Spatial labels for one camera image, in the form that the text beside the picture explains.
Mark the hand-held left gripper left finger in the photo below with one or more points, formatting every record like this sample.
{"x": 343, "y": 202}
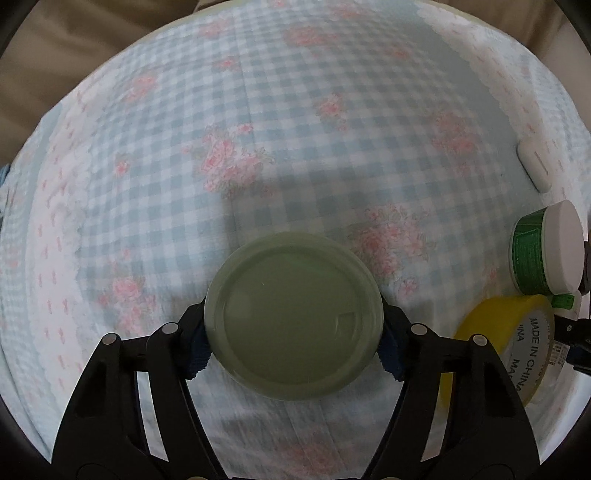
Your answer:
{"x": 197, "y": 347}

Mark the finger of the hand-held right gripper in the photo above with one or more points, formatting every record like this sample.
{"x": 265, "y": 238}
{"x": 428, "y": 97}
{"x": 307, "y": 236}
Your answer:
{"x": 570, "y": 332}

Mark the green jar with white lid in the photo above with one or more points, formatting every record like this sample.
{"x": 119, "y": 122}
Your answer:
{"x": 545, "y": 249}

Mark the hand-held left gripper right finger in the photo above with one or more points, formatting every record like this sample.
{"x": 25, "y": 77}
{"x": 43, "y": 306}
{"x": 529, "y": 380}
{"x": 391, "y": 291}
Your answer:
{"x": 390, "y": 347}

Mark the checkered floral tablecloth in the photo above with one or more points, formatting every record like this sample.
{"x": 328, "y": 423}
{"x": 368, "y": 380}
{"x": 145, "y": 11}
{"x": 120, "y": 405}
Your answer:
{"x": 286, "y": 152}

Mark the yellow tape roll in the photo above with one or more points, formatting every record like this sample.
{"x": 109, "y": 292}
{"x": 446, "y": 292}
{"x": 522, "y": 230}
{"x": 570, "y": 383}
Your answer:
{"x": 501, "y": 339}

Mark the green round lid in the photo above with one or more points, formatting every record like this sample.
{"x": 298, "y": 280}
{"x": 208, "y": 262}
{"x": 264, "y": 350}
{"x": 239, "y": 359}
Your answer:
{"x": 293, "y": 316}

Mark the white rectangular case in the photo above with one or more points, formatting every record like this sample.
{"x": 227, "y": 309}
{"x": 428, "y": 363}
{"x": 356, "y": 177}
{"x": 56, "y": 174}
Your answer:
{"x": 534, "y": 165}

